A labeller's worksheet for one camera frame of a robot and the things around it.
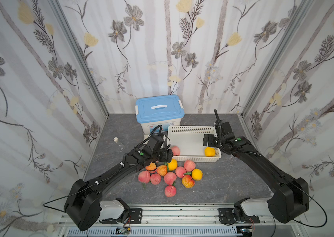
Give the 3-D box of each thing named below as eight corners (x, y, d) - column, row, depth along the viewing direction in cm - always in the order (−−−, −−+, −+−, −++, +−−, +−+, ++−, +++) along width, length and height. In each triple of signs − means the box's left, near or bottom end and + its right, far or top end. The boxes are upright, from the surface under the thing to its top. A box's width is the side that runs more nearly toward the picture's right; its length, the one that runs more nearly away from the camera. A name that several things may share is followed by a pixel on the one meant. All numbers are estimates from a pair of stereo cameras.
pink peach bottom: (164, 197, 82) (164, 194, 78) (165, 187, 85) (164, 184, 81) (175, 197, 82) (176, 195, 78) (175, 187, 85) (176, 184, 81)
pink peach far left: (138, 183, 86) (137, 180, 82) (140, 174, 90) (138, 170, 86) (149, 183, 86) (148, 180, 82) (150, 174, 90) (149, 170, 86)
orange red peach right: (185, 190, 84) (186, 188, 80) (180, 180, 87) (180, 177, 83) (194, 186, 85) (195, 183, 81) (189, 176, 89) (190, 173, 85)
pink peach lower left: (150, 184, 86) (150, 181, 82) (151, 176, 89) (150, 173, 85) (161, 184, 86) (160, 181, 82) (161, 176, 89) (161, 173, 85)
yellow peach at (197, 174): (191, 181, 87) (193, 178, 83) (191, 172, 91) (192, 168, 87) (201, 181, 87) (203, 178, 83) (200, 172, 91) (202, 168, 87)
